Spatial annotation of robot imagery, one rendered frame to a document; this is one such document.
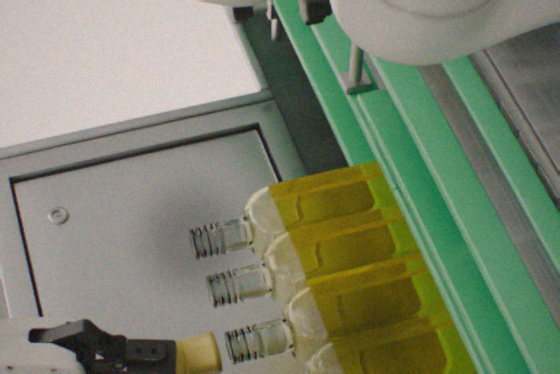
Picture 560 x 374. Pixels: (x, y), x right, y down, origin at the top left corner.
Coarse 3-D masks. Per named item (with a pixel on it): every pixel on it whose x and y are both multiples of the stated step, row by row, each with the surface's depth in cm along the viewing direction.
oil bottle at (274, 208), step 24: (360, 168) 111; (264, 192) 109; (288, 192) 109; (312, 192) 109; (336, 192) 110; (360, 192) 110; (384, 192) 110; (264, 216) 108; (288, 216) 108; (312, 216) 108; (336, 216) 108; (264, 240) 108
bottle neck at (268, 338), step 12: (264, 324) 102; (276, 324) 102; (228, 336) 101; (240, 336) 101; (252, 336) 101; (264, 336) 101; (276, 336) 101; (228, 348) 103; (240, 348) 100; (252, 348) 101; (264, 348) 101; (276, 348) 101; (288, 348) 102; (240, 360) 101
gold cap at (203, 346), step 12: (192, 336) 101; (204, 336) 101; (180, 348) 100; (192, 348) 100; (204, 348) 100; (216, 348) 100; (180, 360) 99; (192, 360) 99; (204, 360) 100; (216, 360) 100; (180, 372) 99; (192, 372) 100; (204, 372) 100; (216, 372) 101
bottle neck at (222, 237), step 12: (240, 216) 110; (192, 228) 109; (204, 228) 109; (216, 228) 108; (228, 228) 109; (240, 228) 109; (192, 240) 110; (204, 240) 108; (216, 240) 108; (228, 240) 108; (240, 240) 109; (192, 252) 110; (204, 252) 108; (216, 252) 109; (228, 252) 109
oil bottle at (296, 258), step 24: (360, 216) 107; (384, 216) 107; (288, 240) 105; (312, 240) 105; (336, 240) 105; (360, 240) 105; (384, 240) 105; (408, 240) 105; (264, 264) 105; (288, 264) 104; (312, 264) 104; (336, 264) 104; (360, 264) 104; (384, 264) 105; (288, 288) 104
